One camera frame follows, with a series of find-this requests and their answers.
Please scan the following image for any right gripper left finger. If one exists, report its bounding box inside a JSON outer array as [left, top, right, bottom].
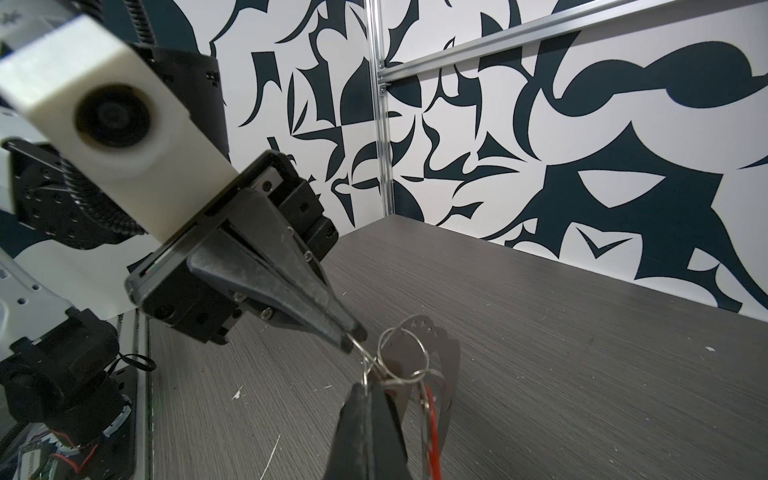
[[323, 383, 373, 480]]

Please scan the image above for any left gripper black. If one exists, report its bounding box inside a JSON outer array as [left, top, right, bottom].
[[126, 150, 368, 353]]

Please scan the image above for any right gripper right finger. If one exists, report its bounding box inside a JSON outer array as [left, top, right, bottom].
[[371, 383, 411, 480]]

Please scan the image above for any red key tag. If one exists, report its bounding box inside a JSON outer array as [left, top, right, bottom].
[[423, 384, 442, 480]]

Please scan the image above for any perforated metal ring plate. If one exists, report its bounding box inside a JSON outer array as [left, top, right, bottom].
[[376, 314, 461, 450]]

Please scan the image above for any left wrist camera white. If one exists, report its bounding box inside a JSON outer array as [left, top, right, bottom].
[[1, 1, 238, 249]]

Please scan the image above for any horizontal aluminium frame bar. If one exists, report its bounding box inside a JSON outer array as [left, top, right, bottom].
[[378, 0, 674, 84]]

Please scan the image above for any left circuit board with wires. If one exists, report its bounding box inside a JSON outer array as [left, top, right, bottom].
[[11, 431, 99, 480]]

